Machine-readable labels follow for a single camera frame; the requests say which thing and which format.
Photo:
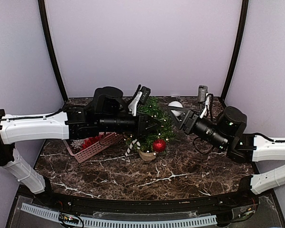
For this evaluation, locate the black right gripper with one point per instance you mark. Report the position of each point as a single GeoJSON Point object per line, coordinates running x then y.
{"type": "Point", "coordinates": [188, 119]}

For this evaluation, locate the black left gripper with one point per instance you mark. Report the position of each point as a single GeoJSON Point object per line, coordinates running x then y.
{"type": "Point", "coordinates": [141, 128]}

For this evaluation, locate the small green christmas tree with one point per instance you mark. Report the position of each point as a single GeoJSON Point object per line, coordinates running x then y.
{"type": "Point", "coordinates": [161, 120]}

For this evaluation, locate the red ball ornament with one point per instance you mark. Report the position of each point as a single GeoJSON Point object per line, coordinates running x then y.
{"type": "Point", "coordinates": [159, 145]}

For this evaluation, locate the red white candy cane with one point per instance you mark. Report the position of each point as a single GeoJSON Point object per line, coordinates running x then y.
{"type": "Point", "coordinates": [134, 143]}

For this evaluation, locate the pink plastic basket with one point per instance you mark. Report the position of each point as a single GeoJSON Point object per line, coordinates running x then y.
{"type": "Point", "coordinates": [83, 150]}

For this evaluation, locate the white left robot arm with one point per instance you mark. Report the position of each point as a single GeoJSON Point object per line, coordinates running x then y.
{"type": "Point", "coordinates": [15, 129]}

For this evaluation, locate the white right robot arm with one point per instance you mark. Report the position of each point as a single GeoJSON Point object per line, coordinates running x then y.
{"type": "Point", "coordinates": [267, 149]}

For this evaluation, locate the beige tree pot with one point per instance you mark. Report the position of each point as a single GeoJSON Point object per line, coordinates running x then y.
{"type": "Point", "coordinates": [147, 156]}

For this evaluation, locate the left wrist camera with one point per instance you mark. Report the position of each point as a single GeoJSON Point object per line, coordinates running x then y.
{"type": "Point", "coordinates": [139, 98]}

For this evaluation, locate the white slotted cable duct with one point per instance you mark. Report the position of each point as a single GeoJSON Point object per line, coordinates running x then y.
{"type": "Point", "coordinates": [71, 221]}

